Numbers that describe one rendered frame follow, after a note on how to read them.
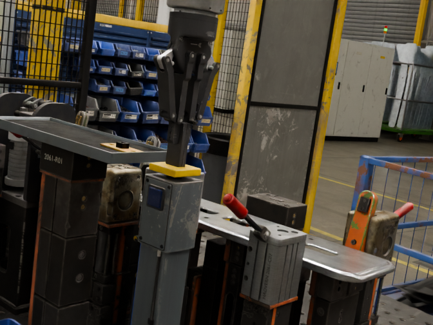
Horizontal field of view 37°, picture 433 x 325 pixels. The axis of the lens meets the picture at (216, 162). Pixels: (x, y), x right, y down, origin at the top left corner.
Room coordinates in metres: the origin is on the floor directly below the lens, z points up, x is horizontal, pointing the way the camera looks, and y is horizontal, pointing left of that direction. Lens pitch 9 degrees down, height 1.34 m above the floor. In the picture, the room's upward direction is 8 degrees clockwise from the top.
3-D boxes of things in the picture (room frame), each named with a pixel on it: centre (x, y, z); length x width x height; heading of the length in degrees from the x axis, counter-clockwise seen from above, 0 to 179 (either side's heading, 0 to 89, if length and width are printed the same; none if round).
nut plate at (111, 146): (1.10, 0.16, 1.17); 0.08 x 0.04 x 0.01; 47
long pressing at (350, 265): (1.58, 0.20, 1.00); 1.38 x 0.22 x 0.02; 50
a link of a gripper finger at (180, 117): (1.01, 0.07, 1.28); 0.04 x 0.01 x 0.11; 50
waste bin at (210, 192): (5.12, -0.10, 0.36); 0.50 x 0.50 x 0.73
